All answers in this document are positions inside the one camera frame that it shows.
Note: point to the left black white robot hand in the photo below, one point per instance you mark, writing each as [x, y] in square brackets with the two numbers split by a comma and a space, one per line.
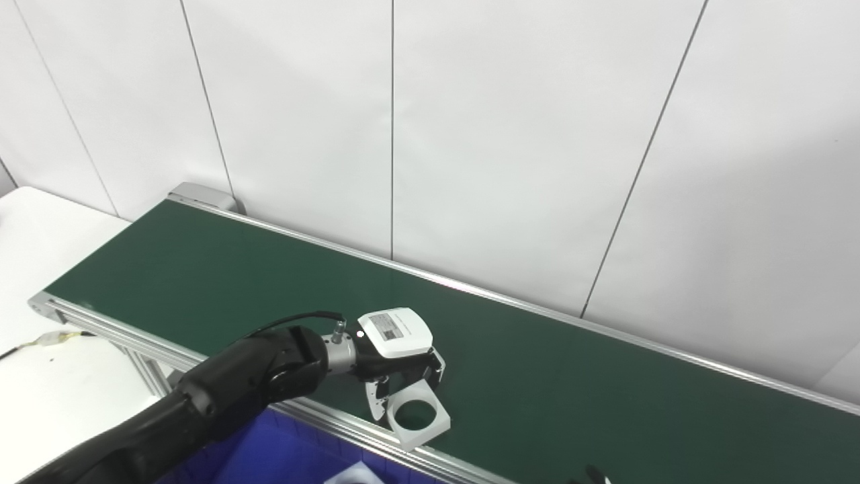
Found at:
[396, 333]

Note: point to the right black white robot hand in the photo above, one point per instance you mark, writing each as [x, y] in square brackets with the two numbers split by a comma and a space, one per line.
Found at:
[594, 474]

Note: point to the white square part with hole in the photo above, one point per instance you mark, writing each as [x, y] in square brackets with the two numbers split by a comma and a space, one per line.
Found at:
[353, 476]
[437, 425]

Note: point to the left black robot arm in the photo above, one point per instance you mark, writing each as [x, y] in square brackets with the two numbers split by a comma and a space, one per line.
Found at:
[235, 383]

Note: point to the green conveyor belt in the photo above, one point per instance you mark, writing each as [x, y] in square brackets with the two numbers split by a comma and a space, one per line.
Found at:
[571, 376]
[336, 423]

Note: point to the blue plastic bin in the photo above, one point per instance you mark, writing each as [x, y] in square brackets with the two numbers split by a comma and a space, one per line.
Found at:
[282, 457]

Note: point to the grey conveyor end housing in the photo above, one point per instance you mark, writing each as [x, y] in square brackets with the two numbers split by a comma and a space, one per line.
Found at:
[201, 195]

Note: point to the aluminium conveyor leg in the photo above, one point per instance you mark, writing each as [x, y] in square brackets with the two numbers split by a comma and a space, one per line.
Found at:
[151, 373]

